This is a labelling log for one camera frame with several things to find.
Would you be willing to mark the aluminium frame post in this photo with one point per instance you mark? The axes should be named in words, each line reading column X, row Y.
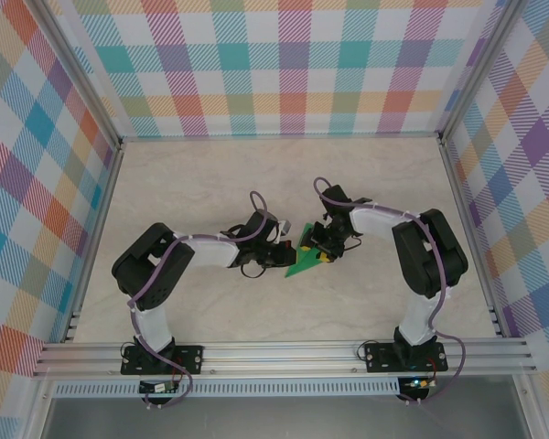
column 88, row 78
column 477, row 68

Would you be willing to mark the circuit board with green light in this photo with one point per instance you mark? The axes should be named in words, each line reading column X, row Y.
column 418, row 383

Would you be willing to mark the green paper sheet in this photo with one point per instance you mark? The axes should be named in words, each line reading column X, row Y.
column 302, row 267

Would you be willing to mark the thin aluminium cross rail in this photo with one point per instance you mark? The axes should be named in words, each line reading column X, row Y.
column 279, row 136

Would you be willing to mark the small circuit board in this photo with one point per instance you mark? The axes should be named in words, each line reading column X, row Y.
column 158, row 388

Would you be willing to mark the long aluminium mounting rail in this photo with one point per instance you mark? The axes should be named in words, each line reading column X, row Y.
column 279, row 359

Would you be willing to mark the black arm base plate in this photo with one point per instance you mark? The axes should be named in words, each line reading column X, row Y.
column 190, row 359
column 377, row 359

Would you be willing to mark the aluminium side rail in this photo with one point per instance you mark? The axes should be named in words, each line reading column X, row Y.
column 93, row 242
column 471, row 238

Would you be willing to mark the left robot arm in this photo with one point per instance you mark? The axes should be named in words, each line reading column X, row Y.
column 215, row 253

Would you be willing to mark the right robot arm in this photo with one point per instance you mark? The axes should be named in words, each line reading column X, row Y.
column 375, row 224

